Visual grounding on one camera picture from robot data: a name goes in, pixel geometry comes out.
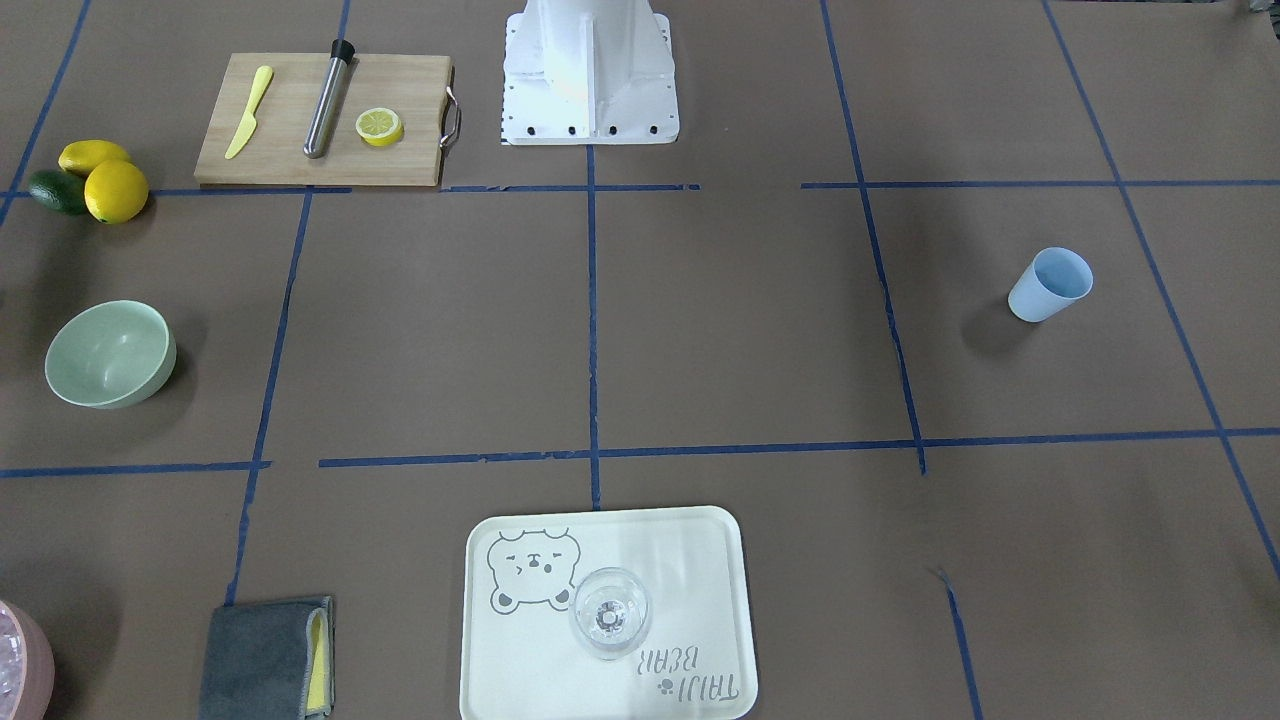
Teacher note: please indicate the pink bowl of ice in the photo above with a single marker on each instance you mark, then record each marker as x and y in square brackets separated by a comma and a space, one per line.
[28, 666]

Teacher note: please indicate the wooden cutting board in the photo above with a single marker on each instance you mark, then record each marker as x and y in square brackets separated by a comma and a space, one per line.
[415, 86]

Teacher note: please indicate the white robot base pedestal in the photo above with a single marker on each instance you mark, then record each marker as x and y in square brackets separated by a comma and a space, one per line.
[589, 73]

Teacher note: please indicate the grey folded cloth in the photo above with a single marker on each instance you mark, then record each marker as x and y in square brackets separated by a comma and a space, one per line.
[270, 660]

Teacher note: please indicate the lemon half slice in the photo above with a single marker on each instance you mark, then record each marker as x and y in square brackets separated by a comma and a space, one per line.
[379, 127]

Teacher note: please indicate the cream bear tray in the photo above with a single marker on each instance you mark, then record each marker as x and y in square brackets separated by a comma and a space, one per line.
[520, 658]

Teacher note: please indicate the green lime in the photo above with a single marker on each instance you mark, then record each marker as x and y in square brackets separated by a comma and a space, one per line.
[58, 191]

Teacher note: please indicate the green bowl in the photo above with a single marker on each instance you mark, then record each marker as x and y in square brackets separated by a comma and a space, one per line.
[111, 355]

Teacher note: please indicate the clear wine glass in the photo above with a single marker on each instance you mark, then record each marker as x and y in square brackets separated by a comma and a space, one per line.
[612, 613]

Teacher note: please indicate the light blue cup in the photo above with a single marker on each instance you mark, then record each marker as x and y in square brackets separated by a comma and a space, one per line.
[1055, 278]

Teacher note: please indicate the yellow plastic knife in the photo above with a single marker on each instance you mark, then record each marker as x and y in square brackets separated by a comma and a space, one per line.
[248, 122]

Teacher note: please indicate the yellow lemon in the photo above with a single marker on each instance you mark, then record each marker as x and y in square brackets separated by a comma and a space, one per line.
[80, 158]
[116, 191]

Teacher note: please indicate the steel muddler black cap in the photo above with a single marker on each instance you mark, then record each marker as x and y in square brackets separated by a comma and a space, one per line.
[327, 107]

